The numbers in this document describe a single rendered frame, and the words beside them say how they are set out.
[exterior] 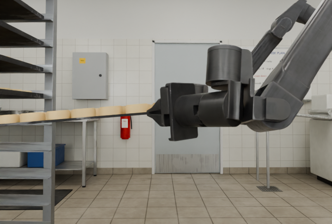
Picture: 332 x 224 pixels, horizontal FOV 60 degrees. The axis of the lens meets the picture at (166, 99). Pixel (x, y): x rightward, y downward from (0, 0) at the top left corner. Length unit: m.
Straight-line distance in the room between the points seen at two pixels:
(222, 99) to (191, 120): 0.07
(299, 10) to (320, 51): 0.58
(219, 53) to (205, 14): 4.32
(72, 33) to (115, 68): 0.86
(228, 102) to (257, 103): 0.04
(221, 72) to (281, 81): 0.09
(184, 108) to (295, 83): 0.18
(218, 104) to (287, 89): 0.11
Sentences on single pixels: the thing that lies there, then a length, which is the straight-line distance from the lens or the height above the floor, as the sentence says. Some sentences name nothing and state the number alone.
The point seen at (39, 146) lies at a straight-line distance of 1.10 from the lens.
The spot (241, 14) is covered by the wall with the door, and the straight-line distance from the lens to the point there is 4.89.
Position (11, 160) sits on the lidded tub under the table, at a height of 0.32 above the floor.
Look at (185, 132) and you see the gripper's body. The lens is 0.52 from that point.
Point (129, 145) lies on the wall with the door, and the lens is 4.54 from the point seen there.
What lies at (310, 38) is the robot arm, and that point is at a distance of 0.53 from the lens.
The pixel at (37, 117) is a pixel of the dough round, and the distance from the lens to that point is 0.67.
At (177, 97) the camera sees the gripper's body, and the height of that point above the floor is 1.02.
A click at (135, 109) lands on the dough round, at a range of 0.60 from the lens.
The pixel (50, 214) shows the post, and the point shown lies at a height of 0.64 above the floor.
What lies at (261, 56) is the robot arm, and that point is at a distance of 1.07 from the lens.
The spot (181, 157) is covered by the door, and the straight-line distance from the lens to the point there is 4.58.
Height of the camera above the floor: 1.00
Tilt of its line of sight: 2 degrees up
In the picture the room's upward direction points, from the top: straight up
